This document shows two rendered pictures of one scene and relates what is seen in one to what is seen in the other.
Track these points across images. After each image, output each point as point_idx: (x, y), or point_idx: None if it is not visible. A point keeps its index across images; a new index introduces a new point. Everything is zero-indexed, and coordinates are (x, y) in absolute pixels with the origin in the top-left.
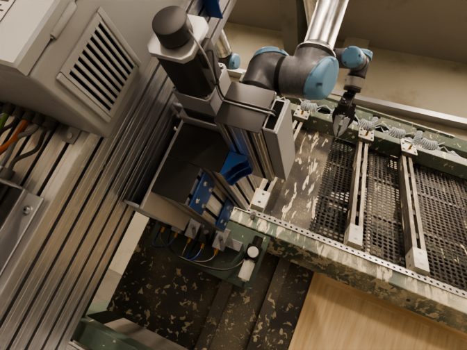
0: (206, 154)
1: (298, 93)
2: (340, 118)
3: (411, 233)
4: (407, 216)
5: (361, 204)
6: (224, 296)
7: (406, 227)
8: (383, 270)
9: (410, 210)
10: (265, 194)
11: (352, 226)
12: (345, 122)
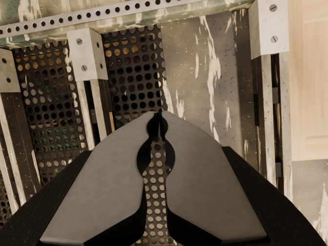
0: None
1: None
2: (173, 207)
3: (7, 123)
4: (24, 172)
5: (92, 146)
6: None
7: (25, 149)
8: (30, 12)
9: (20, 187)
10: (269, 43)
11: (92, 72)
12: (105, 179)
